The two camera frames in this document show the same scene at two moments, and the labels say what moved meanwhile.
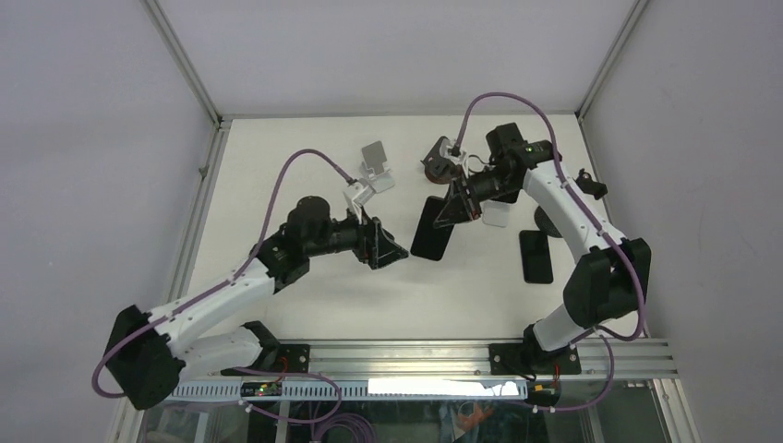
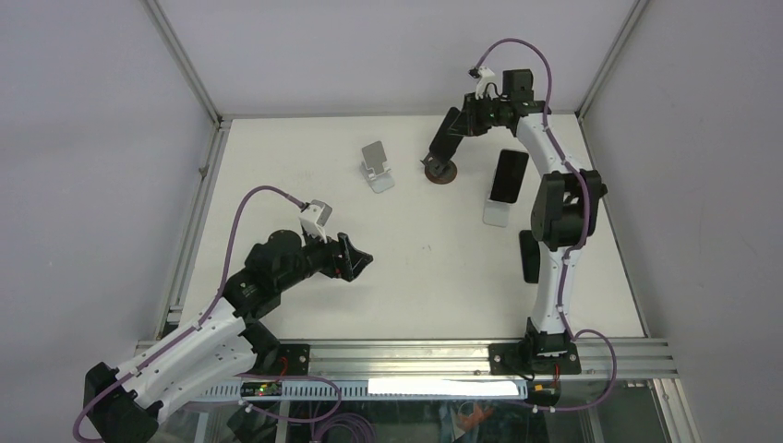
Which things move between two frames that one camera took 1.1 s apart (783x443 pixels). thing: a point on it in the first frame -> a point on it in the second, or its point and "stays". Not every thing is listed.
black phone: (429, 241) -> (447, 141)
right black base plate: (508, 359) stays
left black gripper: (376, 245) -> (350, 261)
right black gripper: (461, 209) -> (470, 126)
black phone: (536, 257) stays
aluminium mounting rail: (600, 361) stays
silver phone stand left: (373, 166) stays
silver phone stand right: (495, 213) stays
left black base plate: (294, 357) stays
